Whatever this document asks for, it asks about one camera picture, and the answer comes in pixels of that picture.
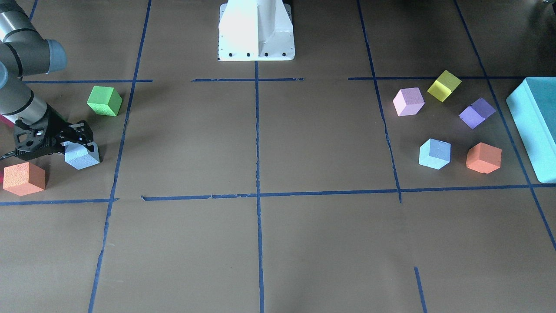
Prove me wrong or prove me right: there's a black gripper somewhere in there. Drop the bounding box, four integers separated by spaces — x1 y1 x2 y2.
14 105 95 158

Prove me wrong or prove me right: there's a light blue block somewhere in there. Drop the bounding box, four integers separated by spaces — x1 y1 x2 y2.
64 141 100 169
418 138 451 169

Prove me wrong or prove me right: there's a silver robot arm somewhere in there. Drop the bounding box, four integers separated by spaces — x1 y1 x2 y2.
0 0 98 161

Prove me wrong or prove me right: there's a green foam block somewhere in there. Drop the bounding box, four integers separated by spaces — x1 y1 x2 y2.
87 86 122 117

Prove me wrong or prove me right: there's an orange block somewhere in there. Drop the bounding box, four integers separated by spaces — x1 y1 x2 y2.
465 143 502 174
3 162 46 196

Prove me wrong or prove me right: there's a crimson block near tray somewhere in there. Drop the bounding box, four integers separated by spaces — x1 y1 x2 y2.
0 115 14 127

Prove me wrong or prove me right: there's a pink foam block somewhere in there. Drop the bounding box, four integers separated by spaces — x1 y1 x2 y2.
393 87 425 117

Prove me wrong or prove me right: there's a yellow foam block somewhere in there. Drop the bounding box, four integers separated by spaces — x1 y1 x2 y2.
427 70 461 102

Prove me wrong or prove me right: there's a purple block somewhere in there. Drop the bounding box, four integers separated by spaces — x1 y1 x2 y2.
459 97 496 130

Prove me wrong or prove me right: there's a teal plastic bin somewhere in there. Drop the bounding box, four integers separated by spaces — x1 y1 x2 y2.
506 77 556 183

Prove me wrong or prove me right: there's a white pedestal column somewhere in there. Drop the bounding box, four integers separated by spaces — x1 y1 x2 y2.
217 0 295 62

